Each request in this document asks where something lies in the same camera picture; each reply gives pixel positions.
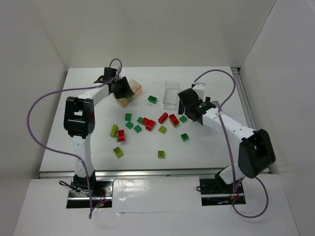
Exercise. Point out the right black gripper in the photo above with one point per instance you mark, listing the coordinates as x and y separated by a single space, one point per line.
186 101

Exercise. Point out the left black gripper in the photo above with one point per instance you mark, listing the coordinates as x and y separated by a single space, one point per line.
124 88

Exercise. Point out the clear transparent container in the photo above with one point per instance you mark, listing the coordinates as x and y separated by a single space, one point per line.
170 97

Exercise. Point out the orange transparent container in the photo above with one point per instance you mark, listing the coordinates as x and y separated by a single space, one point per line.
135 89

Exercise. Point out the red lego long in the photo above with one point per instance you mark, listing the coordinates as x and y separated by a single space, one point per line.
162 118

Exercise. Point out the dark green lego square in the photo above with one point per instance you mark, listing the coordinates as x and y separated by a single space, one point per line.
128 117

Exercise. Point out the dark green lego top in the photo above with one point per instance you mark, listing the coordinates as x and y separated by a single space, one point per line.
152 99

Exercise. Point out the grey transparent container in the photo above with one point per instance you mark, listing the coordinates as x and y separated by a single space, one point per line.
216 104

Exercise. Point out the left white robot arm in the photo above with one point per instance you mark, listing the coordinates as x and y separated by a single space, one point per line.
79 122

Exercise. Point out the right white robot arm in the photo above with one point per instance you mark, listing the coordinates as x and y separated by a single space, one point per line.
255 151

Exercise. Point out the red lego pair centre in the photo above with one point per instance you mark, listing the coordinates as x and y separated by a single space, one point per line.
148 123

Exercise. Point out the dark green lego attached red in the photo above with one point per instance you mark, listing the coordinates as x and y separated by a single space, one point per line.
139 120

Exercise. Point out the lime lego long left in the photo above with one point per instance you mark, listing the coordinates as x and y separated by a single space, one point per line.
114 131

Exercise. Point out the lime lego lower centre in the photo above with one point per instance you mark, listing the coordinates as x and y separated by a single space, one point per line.
161 154

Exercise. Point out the lime lego lower left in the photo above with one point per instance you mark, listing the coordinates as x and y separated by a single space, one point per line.
118 152

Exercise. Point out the aluminium rail right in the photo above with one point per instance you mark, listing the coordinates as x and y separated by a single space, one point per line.
243 97

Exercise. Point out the aluminium rail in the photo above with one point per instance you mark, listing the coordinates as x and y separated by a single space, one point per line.
243 97
139 173

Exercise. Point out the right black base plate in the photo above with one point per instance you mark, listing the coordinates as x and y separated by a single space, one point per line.
214 195

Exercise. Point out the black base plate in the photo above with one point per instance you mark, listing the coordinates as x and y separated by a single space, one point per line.
101 197
214 195

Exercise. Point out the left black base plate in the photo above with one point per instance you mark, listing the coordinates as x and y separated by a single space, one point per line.
101 197

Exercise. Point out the aluminium rail front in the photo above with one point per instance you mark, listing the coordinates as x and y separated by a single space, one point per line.
139 173

